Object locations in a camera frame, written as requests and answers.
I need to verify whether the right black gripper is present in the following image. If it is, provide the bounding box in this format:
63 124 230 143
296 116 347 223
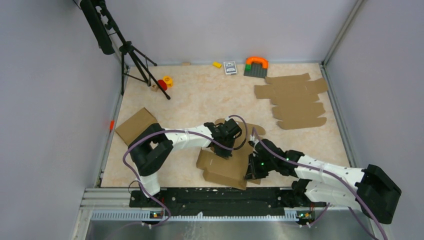
244 152 276 181

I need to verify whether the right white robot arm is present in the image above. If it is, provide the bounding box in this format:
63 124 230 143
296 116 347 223
245 137 402 225

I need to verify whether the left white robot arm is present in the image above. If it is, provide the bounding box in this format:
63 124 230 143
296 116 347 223
127 115 248 207

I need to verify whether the folded brown cardboard box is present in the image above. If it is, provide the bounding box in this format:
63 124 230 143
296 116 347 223
115 107 158 147

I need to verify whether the stack of flat cardboard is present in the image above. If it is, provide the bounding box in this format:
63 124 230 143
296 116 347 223
254 73 328 130

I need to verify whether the playing card deck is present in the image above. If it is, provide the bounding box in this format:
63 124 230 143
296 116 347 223
223 61 238 76

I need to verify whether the dark grey building plate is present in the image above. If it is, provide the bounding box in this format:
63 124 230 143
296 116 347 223
243 63 268 79

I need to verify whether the yellow toy block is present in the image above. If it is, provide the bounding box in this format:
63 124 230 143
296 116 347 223
212 61 222 69

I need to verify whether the red round disc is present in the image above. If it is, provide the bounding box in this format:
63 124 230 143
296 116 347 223
157 79 168 91

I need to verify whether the yellow round disc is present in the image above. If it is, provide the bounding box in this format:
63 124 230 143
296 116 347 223
162 75 174 88

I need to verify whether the small wooden cube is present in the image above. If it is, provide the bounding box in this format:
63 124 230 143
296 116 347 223
150 85 159 92

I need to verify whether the orange U-shaped toy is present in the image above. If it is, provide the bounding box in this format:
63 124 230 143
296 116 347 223
245 56 269 69

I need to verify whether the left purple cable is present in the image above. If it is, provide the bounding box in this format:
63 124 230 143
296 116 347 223
122 114 249 229

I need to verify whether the purple cable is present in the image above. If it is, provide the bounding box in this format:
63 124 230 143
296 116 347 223
251 127 388 240
122 114 249 229

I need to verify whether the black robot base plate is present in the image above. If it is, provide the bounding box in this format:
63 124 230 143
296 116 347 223
129 187 326 217

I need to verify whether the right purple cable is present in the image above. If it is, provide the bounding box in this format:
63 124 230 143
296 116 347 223
251 127 388 240

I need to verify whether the orange clip on frame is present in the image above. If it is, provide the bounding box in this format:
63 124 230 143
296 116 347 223
109 120 115 132

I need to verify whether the black camera tripod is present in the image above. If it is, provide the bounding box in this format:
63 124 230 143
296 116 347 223
79 0 171 101

